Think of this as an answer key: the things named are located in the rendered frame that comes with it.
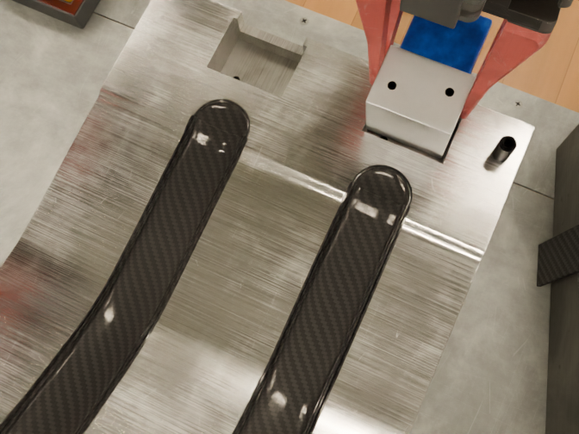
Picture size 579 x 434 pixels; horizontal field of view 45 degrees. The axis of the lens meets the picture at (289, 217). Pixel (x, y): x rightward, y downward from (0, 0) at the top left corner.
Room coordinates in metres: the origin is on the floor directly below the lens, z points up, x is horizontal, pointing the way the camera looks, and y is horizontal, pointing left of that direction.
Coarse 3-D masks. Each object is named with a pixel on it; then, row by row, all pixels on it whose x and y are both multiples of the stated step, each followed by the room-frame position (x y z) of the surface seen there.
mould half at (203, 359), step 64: (192, 0) 0.27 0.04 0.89; (128, 64) 0.23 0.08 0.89; (192, 64) 0.23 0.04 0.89; (320, 64) 0.21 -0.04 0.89; (128, 128) 0.19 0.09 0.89; (256, 128) 0.17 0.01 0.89; (320, 128) 0.17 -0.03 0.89; (512, 128) 0.14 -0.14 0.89; (64, 192) 0.16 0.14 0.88; (128, 192) 0.15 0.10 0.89; (256, 192) 0.13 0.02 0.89; (320, 192) 0.13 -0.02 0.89; (448, 192) 0.11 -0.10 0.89; (64, 256) 0.12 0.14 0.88; (192, 256) 0.10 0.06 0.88; (256, 256) 0.09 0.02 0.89; (448, 256) 0.07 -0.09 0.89; (0, 320) 0.08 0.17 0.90; (64, 320) 0.08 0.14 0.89; (192, 320) 0.06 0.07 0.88; (256, 320) 0.06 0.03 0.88; (384, 320) 0.04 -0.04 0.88; (448, 320) 0.04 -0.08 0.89; (0, 384) 0.04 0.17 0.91; (128, 384) 0.03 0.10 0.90; (192, 384) 0.03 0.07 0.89; (256, 384) 0.02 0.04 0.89; (384, 384) 0.01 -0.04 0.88
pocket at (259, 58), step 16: (240, 16) 0.25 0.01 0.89; (240, 32) 0.25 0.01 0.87; (256, 32) 0.25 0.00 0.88; (224, 48) 0.24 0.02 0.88; (240, 48) 0.25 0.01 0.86; (256, 48) 0.24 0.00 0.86; (272, 48) 0.24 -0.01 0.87; (288, 48) 0.23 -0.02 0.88; (304, 48) 0.22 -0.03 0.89; (208, 64) 0.22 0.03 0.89; (224, 64) 0.24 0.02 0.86; (240, 64) 0.23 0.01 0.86; (256, 64) 0.23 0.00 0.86; (272, 64) 0.23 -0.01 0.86; (288, 64) 0.23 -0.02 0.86; (240, 80) 0.22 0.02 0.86; (256, 80) 0.22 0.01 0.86; (272, 80) 0.22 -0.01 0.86; (288, 80) 0.22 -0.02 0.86
